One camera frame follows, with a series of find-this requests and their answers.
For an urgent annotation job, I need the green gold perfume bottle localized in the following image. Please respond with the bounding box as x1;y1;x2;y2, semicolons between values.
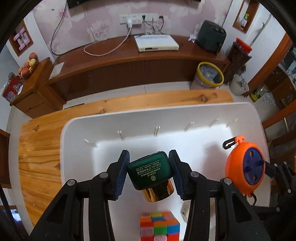
127;151;174;202

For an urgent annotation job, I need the orange blue reel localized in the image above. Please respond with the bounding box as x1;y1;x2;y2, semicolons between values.
222;135;266;205

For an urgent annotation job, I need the white plastic storage bin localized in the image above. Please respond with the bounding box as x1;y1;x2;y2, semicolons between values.
60;102;269;240

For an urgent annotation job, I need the colourful rubiks cube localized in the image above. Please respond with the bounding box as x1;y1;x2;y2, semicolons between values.
139;211;180;241

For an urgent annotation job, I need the wooden table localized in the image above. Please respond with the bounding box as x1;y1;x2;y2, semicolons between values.
18;89;233;225

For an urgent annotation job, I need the yellow rim trash bin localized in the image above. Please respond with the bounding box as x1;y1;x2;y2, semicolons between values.
190;61;224;90

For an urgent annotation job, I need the white bucket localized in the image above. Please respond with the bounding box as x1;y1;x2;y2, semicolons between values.
229;74;249;96

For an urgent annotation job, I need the brown tv cabinet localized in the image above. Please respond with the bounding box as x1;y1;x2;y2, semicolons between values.
46;36;229;101

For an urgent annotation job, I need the oil bottle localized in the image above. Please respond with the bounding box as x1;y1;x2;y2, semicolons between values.
249;87;265;102

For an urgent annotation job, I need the wooden side cabinet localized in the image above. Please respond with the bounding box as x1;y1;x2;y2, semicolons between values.
10;57;65;118

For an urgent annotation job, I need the white paper on cabinet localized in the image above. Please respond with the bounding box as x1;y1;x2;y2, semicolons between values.
49;62;64;79

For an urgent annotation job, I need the white set-top box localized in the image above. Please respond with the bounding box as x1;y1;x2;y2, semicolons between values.
134;35;179;52

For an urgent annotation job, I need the dark stand red lid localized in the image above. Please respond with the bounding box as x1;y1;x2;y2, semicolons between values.
223;38;252;84

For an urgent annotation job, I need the red snack bag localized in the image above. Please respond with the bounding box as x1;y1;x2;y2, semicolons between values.
2;75;23;103

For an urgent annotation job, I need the black air fryer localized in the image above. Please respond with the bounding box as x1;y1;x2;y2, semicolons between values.
195;20;227;54

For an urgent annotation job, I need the plush fruit toy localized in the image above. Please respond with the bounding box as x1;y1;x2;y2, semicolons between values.
18;52;38;79

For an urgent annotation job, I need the white power strip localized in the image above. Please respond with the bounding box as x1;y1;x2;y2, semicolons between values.
119;13;159;25

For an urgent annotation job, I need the black flat television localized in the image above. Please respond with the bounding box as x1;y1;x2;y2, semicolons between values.
67;0;90;9

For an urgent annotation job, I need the white charging cable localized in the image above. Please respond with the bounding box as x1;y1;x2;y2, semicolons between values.
83;19;133;57

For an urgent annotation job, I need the black tv cable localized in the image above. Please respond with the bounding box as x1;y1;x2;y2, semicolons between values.
50;2;107;56

